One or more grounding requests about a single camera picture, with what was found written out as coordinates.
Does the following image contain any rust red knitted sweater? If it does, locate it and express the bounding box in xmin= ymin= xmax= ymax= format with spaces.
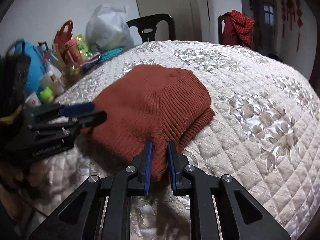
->
xmin=82 ymin=64 xmax=215 ymax=181

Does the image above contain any floral paper cup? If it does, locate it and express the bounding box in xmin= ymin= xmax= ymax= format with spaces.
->
xmin=25 ymin=92 xmax=41 ymax=107

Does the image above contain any green frog bottle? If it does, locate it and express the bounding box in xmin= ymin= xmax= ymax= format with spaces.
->
xmin=40 ymin=87 xmax=55 ymax=104

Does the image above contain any glass jar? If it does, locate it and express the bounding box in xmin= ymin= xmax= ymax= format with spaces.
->
xmin=63 ymin=62 xmax=83 ymax=87

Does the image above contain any blue bag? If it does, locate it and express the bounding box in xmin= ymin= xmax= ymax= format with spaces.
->
xmin=7 ymin=39 xmax=46 ymax=97

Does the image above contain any green drink carton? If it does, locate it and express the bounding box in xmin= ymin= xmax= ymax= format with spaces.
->
xmin=75 ymin=34 xmax=92 ymax=61

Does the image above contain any teal comb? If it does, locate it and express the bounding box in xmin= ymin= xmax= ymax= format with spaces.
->
xmin=98 ymin=48 xmax=124 ymax=63

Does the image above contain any pink bottle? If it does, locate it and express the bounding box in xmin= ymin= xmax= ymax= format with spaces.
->
xmin=65 ymin=38 xmax=84 ymax=64

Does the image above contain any red gift bag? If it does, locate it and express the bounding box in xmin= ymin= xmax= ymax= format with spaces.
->
xmin=53 ymin=20 xmax=73 ymax=54

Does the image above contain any white plastic bag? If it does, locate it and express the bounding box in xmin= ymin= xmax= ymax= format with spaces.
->
xmin=85 ymin=4 xmax=134 ymax=53

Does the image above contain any black chair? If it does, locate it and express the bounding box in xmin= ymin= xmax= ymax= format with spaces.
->
xmin=127 ymin=14 xmax=176 ymax=43

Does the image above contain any red garment on chair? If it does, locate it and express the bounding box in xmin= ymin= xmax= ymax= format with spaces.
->
xmin=222 ymin=10 xmax=255 ymax=48

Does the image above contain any red wall decoration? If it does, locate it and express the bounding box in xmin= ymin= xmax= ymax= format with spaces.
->
xmin=280 ymin=0 xmax=303 ymax=53

